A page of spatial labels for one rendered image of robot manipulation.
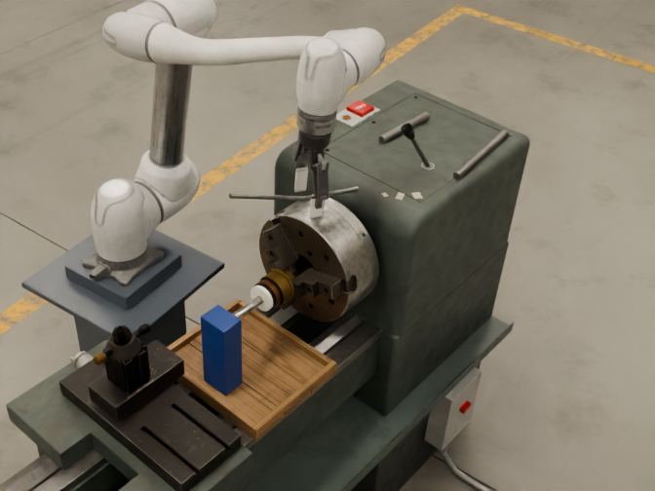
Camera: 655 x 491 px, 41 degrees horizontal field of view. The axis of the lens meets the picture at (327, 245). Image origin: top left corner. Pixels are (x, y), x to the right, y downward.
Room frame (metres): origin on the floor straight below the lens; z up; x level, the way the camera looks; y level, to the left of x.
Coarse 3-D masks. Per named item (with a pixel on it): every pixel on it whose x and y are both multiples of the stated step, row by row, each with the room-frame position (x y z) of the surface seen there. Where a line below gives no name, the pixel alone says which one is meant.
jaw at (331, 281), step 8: (304, 272) 1.67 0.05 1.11; (312, 272) 1.67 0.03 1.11; (320, 272) 1.67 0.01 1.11; (296, 280) 1.64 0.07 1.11; (304, 280) 1.64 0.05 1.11; (312, 280) 1.64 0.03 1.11; (320, 280) 1.64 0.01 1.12; (328, 280) 1.63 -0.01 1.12; (336, 280) 1.63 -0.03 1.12; (352, 280) 1.64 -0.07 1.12; (296, 288) 1.62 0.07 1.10; (304, 288) 1.63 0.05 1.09; (312, 288) 1.61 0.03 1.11; (320, 288) 1.62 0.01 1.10; (328, 288) 1.61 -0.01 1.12; (336, 288) 1.62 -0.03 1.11; (344, 288) 1.63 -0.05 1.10; (352, 288) 1.64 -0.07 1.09; (296, 296) 1.62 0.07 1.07; (312, 296) 1.61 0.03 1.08; (328, 296) 1.61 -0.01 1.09
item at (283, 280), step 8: (272, 272) 1.65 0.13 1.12; (280, 272) 1.65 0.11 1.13; (288, 272) 1.66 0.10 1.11; (264, 280) 1.62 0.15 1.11; (272, 280) 1.62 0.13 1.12; (280, 280) 1.62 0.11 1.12; (288, 280) 1.63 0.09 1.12; (272, 288) 1.60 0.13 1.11; (280, 288) 1.60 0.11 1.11; (288, 288) 1.61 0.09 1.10; (272, 296) 1.58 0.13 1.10; (280, 296) 1.60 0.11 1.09; (288, 296) 1.61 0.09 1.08; (280, 304) 1.60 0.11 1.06
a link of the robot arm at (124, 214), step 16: (96, 192) 2.02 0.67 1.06; (112, 192) 2.01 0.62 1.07; (128, 192) 2.01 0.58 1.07; (144, 192) 2.08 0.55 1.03; (96, 208) 1.98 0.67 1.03; (112, 208) 1.97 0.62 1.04; (128, 208) 1.98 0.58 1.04; (144, 208) 2.02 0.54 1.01; (160, 208) 2.08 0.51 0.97; (96, 224) 1.97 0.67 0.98; (112, 224) 1.95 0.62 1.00; (128, 224) 1.96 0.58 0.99; (144, 224) 2.01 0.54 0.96; (96, 240) 1.97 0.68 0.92; (112, 240) 1.95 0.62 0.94; (128, 240) 1.96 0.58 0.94; (144, 240) 2.01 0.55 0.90; (112, 256) 1.95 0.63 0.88; (128, 256) 1.96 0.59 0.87
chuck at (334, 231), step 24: (288, 216) 1.75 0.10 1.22; (336, 216) 1.75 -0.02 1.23; (264, 240) 1.80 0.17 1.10; (312, 240) 1.70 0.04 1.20; (336, 240) 1.68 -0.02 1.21; (360, 240) 1.71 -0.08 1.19; (264, 264) 1.80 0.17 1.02; (312, 264) 1.69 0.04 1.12; (336, 264) 1.65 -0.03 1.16; (360, 264) 1.67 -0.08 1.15; (360, 288) 1.65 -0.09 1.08; (312, 312) 1.69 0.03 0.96; (336, 312) 1.64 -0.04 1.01
